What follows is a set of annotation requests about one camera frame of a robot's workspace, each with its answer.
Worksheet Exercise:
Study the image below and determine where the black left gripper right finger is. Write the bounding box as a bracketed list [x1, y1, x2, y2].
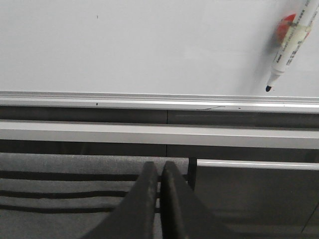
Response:
[160, 161, 224, 239]

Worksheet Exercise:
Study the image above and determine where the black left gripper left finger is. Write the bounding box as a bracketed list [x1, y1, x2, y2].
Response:
[82, 162, 158, 239]

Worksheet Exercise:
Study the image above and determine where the red round magnet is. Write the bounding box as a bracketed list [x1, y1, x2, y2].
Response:
[275, 13, 296, 44]

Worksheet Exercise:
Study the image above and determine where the white whiteboard marker pen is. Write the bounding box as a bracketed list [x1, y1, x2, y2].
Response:
[265, 0, 319, 92]

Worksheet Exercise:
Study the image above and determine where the white perforated metal panel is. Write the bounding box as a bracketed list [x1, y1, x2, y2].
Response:
[195, 159, 319, 238]

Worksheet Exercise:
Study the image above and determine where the grey metal stand frame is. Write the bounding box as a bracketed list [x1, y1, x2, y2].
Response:
[0, 119, 319, 239]

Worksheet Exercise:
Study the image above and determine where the white whiteboard with aluminium frame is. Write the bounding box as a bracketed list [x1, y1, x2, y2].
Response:
[0, 0, 319, 113]

